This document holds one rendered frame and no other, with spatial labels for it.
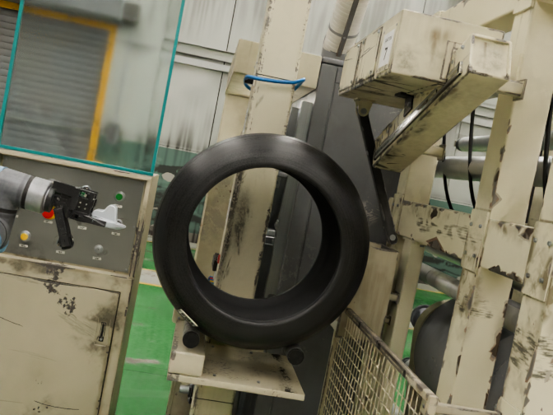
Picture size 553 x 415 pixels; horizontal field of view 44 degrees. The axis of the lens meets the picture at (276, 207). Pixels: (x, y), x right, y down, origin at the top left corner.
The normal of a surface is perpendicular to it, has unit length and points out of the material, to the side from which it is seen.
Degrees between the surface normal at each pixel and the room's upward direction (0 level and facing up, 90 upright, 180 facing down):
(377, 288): 90
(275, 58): 90
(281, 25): 90
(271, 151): 79
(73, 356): 90
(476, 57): 72
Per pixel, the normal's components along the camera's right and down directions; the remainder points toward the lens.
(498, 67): 0.16, -0.23
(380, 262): 0.11, 0.07
